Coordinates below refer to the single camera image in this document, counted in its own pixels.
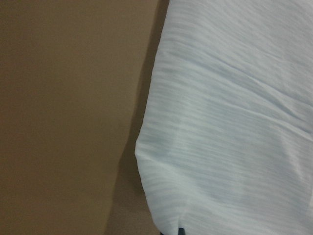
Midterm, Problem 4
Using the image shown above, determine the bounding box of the light blue button-up shirt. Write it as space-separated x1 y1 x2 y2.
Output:
135 0 313 235

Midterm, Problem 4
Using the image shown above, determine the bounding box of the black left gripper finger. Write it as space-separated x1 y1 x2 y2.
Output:
178 228 185 235

